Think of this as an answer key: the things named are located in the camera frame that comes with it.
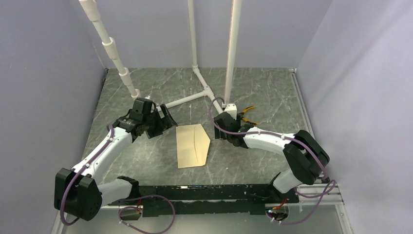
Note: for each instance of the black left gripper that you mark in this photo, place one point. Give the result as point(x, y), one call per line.
point(164, 124)

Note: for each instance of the tan paper envelope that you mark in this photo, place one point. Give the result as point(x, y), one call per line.
point(192, 146)

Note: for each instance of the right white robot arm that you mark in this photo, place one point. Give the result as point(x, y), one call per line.
point(305, 157)

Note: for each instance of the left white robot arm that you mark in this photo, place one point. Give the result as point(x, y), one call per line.
point(79, 193)

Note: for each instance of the white PVC pipe frame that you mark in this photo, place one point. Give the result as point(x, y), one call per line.
point(160, 33)

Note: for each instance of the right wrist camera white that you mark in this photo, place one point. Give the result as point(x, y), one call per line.
point(232, 110)

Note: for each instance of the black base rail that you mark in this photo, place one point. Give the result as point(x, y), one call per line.
point(253, 199)

